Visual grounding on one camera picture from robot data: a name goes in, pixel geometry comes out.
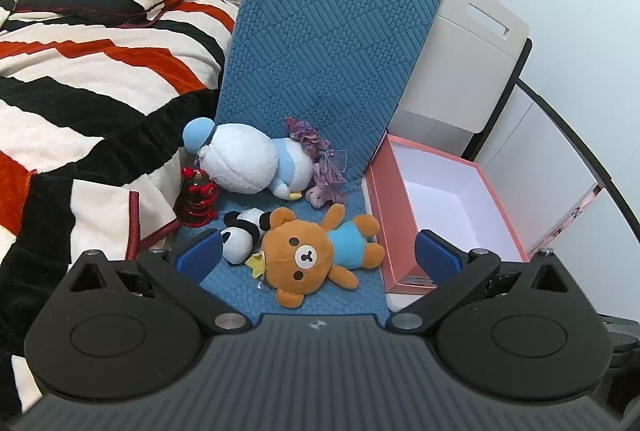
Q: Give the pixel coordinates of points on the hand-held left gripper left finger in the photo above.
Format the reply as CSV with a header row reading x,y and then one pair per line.
x,y
200,256

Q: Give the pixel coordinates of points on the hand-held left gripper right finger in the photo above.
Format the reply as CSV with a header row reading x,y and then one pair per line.
x,y
435,258

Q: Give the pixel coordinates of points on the pink cardboard box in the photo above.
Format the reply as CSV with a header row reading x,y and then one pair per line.
x,y
395,211

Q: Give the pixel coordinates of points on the white and blue plush duck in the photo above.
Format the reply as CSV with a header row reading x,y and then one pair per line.
x,y
240,161

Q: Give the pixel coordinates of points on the purple plush toy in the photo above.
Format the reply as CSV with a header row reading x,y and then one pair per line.
x,y
327,171

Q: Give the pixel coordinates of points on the panda plush toy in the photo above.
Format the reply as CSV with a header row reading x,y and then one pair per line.
x,y
240,241

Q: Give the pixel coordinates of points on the red metallic toy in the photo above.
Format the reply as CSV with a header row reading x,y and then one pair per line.
x,y
197,201

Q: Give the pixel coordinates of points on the brown bear plush toy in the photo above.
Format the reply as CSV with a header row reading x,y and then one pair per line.
x,y
300,256

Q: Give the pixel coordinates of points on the red black white striped blanket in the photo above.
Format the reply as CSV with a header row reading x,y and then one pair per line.
x,y
75,76

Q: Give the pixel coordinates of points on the blue textured cushion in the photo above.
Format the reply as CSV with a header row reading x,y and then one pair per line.
x,y
325,36

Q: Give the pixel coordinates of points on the black metal frame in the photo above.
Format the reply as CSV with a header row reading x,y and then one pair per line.
x,y
500,103

